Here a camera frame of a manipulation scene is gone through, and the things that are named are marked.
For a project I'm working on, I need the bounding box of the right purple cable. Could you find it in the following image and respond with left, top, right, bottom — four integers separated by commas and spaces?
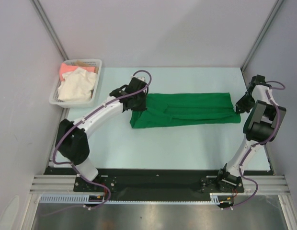
220, 80, 286, 210

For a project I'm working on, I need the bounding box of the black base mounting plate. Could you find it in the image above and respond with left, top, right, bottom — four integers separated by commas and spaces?
44, 167, 275, 195

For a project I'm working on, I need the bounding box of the green t shirt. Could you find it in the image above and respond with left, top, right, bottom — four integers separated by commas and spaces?
130, 92, 241, 129

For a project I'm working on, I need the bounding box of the white plastic basket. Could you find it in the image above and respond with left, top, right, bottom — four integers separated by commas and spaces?
49, 58, 102, 108

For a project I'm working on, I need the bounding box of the right vertical aluminium post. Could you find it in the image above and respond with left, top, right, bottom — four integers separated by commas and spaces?
240, 0, 285, 74

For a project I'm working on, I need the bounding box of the cream t shirt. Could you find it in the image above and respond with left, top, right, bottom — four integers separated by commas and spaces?
57, 68, 97, 102

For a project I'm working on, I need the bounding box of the left vertical aluminium post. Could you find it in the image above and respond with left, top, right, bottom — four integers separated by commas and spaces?
30, 0, 69, 60

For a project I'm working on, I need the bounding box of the pink t shirt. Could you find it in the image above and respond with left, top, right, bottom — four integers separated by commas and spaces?
59, 63, 95, 81

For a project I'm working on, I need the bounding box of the purple cable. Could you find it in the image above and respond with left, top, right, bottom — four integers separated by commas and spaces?
220, 80, 286, 210
42, 69, 153, 216

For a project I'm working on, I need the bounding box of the vertical aluminium post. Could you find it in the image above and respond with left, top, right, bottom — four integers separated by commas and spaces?
240, 0, 285, 74
30, 0, 69, 60

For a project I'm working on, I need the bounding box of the slotted grey cable duct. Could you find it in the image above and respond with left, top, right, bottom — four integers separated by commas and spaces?
40, 194, 235, 205

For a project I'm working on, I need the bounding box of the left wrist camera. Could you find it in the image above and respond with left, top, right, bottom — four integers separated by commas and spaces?
131, 76, 146, 82

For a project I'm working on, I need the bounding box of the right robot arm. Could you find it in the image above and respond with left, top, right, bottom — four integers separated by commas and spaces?
216, 75, 287, 193

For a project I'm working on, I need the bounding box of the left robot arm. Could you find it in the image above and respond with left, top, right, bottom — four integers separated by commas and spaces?
53, 77, 148, 192

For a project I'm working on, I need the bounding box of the brown t shirt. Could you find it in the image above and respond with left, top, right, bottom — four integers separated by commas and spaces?
73, 60, 99, 73

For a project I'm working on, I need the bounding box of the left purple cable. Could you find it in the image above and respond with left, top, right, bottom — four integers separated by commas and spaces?
42, 69, 153, 216

